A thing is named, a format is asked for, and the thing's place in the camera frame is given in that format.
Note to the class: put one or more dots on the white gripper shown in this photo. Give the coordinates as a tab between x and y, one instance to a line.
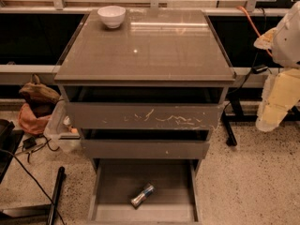
288	41

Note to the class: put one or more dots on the silver blue redbull can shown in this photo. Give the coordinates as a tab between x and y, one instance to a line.
143	195

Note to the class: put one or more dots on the grey drawer cabinet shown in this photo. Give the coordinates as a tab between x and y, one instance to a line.
162	56

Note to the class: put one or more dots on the grey bottom drawer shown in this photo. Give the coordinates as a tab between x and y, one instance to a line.
174	202

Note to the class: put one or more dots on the grey drawer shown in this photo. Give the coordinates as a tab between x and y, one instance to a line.
174	202
143	116
145	143

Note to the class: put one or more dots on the grey top drawer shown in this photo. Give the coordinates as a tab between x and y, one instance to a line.
143	116

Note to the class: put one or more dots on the grey middle drawer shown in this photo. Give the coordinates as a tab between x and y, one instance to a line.
145	143

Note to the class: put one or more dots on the white ceramic bowl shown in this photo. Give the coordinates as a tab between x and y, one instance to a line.
112	16

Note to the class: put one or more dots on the clear plastic container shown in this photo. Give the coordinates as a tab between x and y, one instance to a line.
60	130

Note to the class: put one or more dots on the brown cloth bag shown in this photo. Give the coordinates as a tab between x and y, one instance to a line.
35	92

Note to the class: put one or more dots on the orange cloth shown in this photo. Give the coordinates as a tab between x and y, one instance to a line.
34	119

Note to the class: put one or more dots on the black power adapter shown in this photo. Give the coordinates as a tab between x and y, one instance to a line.
29	143

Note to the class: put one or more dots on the black metal tube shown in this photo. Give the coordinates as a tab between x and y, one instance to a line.
55	196

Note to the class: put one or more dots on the black bin at left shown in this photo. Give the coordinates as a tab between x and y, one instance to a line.
9	142

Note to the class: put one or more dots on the black box on rail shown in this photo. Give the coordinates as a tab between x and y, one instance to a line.
259	69

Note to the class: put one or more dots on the black table leg frame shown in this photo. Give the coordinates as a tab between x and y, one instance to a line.
240	110

